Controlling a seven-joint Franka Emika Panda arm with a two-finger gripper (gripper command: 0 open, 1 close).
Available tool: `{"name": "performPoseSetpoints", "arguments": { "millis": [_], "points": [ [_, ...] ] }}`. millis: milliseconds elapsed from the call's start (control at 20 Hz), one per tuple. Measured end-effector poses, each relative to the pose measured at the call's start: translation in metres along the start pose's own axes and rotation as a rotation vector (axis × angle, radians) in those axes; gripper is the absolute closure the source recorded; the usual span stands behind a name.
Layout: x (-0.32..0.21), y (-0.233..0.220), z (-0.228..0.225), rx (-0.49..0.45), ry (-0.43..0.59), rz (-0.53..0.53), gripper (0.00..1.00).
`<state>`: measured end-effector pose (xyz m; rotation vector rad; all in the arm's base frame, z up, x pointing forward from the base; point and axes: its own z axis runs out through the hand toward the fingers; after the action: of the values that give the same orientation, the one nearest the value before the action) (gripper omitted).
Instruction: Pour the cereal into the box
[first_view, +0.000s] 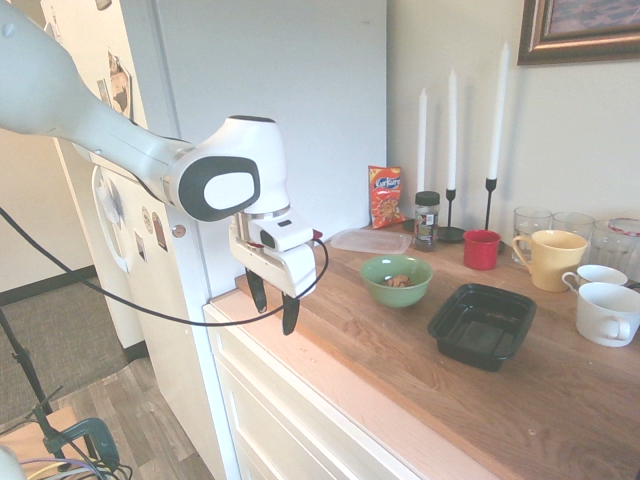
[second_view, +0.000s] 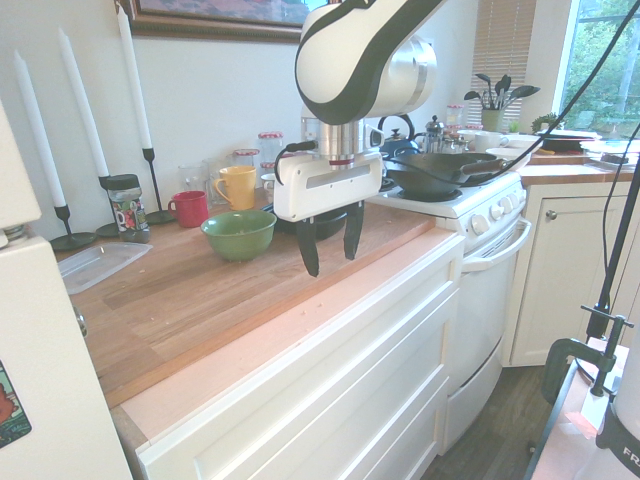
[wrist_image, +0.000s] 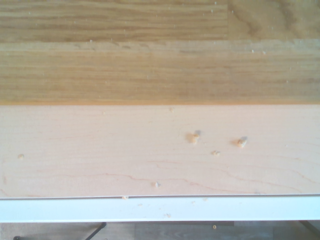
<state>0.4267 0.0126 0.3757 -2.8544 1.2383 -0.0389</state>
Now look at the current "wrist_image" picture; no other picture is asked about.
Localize white cabinet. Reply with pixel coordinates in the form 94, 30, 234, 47
0, 194, 320, 224

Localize black stand leg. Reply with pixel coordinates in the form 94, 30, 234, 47
12, 221, 108, 240
298, 219, 320, 237

